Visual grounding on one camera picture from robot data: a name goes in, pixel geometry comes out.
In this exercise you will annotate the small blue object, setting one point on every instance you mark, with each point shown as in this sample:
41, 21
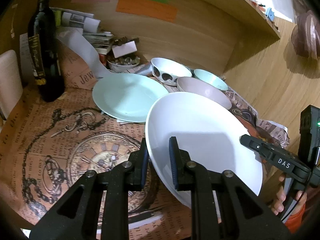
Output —
270, 14

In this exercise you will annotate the mint green bowl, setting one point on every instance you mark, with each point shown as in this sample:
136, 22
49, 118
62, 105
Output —
210, 78

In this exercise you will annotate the white cushion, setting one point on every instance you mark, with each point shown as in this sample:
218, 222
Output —
10, 80

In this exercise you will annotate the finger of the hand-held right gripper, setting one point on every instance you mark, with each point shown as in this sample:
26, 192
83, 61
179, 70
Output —
251, 143

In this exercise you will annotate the person's right hand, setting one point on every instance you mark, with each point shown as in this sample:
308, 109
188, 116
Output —
278, 200

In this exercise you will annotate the dark wine bottle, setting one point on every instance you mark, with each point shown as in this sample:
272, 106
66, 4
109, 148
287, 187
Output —
47, 67

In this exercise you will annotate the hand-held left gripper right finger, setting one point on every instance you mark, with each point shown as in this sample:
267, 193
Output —
173, 163

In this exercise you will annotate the white card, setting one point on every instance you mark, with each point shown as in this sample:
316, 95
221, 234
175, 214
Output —
125, 48

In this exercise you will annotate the white bowl with dark ovals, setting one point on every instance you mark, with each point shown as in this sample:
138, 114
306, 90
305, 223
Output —
170, 67

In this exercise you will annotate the mint green plate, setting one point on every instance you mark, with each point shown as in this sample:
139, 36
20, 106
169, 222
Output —
125, 95

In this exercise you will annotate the pink bowl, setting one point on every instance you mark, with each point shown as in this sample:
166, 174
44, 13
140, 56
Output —
200, 87

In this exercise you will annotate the white paper strip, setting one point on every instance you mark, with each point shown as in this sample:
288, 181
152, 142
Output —
85, 47

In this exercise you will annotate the person's right forearm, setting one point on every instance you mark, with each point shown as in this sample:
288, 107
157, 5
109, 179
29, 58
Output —
296, 220

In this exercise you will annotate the white plate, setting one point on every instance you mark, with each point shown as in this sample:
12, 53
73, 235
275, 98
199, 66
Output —
200, 130

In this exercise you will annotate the stack of folded newspapers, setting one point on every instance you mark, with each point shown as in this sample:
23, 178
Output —
77, 20

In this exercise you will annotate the small bowl of trinkets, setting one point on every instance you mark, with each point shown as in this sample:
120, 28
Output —
120, 66

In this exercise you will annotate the wooden shelf board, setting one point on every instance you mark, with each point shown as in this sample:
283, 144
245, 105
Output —
250, 10

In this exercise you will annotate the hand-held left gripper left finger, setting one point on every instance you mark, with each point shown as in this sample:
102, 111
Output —
143, 166

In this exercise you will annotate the orange paper note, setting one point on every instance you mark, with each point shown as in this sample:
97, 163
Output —
145, 8

